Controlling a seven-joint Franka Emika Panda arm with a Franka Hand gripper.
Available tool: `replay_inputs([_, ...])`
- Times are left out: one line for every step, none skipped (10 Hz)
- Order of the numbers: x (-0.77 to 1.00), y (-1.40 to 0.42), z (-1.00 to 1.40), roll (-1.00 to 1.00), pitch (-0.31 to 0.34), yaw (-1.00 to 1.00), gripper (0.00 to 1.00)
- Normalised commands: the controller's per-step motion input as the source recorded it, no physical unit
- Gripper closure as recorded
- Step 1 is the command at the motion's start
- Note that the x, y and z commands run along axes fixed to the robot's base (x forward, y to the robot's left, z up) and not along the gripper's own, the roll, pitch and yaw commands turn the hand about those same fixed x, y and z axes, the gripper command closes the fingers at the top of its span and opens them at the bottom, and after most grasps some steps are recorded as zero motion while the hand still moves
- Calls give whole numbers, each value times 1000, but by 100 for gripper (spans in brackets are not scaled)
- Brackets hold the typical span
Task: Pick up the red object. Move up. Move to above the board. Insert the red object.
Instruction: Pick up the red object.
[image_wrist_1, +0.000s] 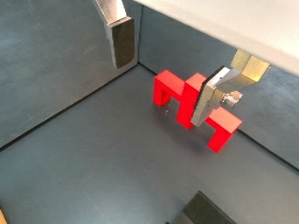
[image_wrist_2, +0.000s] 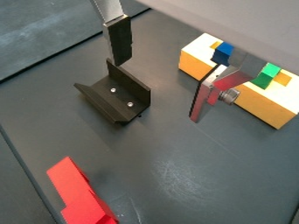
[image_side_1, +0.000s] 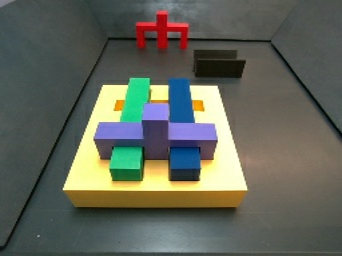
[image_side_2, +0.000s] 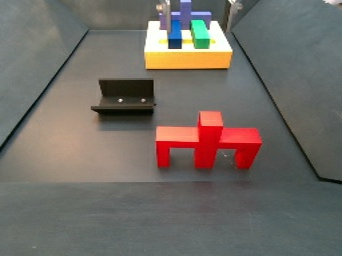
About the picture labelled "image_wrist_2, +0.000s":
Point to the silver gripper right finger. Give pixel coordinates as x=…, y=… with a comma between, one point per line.
x=217, y=85

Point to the black silver gripper left finger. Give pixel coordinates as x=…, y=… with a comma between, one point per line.
x=117, y=28

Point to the red cross-shaped block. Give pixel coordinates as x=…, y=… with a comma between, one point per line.
x=85, y=208

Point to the yellow white board base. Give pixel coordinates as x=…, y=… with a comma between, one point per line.
x=275, y=104

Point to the blue long block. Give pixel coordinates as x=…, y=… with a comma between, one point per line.
x=222, y=53

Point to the green long block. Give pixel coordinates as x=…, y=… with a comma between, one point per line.
x=266, y=75

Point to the black metal bracket holder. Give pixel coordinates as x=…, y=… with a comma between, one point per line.
x=121, y=96

